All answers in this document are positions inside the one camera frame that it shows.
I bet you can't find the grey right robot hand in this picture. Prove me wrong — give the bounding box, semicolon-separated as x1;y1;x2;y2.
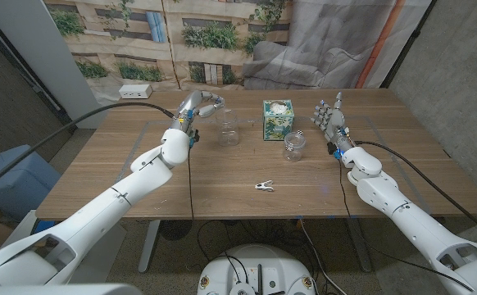
310;91;354;159

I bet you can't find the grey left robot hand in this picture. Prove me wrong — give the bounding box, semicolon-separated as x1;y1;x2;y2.
170;89;226;136

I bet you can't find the clear glass beaker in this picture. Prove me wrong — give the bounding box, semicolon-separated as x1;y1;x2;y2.
215;107;240;148

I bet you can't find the glass jar with clip lid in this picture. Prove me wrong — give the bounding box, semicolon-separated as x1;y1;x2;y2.
282;129;307;162

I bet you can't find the green floral tissue box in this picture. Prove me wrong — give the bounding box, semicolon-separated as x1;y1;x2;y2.
262;99;295;142

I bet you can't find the white clip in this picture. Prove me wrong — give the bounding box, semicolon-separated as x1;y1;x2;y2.
254;179;275;193

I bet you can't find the white power strip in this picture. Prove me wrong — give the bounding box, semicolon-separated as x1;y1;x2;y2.
118;84;154;100

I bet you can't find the printed fabric backdrop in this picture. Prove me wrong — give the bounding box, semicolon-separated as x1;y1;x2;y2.
43;0;434;110

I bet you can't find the black backdrop stand pole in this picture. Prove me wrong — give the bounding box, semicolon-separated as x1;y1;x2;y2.
379;0;438;89

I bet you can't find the black round floor fan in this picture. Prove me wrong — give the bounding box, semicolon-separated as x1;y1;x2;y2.
159;220;193;242

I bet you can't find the metal table leg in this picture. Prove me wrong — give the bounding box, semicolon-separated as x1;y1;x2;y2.
138;220;161;275
347;216;373;274

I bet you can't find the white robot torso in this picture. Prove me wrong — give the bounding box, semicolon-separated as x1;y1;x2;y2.
196;243;317;295

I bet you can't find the blue plastic bin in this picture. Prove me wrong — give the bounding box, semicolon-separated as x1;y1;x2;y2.
0;143;62;222

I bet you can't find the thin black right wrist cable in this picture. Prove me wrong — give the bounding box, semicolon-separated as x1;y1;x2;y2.
338;157;475;293

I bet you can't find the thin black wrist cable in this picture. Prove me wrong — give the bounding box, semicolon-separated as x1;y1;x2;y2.
338;157;475;293
187;138;197;222

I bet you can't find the thin black left wrist cable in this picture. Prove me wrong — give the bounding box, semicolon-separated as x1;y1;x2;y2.
187;138;197;222

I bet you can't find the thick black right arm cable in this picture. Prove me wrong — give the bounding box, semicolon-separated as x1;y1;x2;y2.
353;140;477;243

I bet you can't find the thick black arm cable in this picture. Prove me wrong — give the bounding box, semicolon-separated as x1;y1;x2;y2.
0;102;177;196
353;140;477;243

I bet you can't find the grey floor cable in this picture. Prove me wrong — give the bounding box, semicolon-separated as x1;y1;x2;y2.
299;219;338;295

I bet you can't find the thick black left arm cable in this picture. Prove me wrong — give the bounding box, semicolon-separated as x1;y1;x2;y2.
0;102;177;196

